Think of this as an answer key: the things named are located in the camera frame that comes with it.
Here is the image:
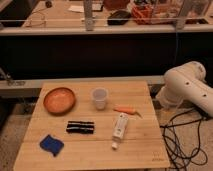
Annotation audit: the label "metal post left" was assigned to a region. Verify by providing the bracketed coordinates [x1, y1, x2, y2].
[83, 0, 94, 31]

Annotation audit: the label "black object on shelf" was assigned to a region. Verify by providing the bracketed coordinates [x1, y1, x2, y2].
[107, 10, 131, 26]

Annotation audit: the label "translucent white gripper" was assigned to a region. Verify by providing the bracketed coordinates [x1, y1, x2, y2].
[156, 86, 182, 109]

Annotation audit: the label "black and white striped block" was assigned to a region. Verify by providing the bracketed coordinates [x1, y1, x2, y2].
[66, 121, 95, 134]

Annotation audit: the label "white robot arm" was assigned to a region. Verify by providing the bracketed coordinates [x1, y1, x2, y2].
[156, 61, 213, 118]

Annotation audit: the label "orange crate on shelf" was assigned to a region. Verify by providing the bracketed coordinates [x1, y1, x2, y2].
[131, 5, 177, 25]

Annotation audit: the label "orange carrot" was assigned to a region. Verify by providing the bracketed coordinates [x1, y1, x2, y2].
[113, 106, 142, 118]

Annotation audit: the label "white tube with cap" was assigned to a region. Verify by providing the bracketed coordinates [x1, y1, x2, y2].
[112, 113, 128, 150]

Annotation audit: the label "blue cloth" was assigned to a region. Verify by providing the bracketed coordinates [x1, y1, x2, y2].
[39, 135, 64, 157]

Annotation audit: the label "metal post right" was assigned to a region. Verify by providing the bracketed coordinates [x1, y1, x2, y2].
[175, 0, 194, 30]

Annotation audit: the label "clear plastic cup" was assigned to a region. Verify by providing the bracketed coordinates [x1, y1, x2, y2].
[91, 88, 108, 110]

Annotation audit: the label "black floor cables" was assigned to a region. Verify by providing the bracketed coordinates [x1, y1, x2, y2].
[159, 107, 209, 171]

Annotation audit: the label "orange wooden bowl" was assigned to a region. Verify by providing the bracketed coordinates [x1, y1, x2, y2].
[43, 87, 76, 116]

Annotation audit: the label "white paper on shelf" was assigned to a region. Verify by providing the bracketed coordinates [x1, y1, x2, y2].
[68, 5, 84, 13]

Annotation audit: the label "metal post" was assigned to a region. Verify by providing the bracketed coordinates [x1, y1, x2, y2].
[83, 0, 94, 31]
[175, 0, 194, 30]

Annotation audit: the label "metal clamp at left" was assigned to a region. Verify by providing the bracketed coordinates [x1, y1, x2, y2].
[0, 67, 26, 86]

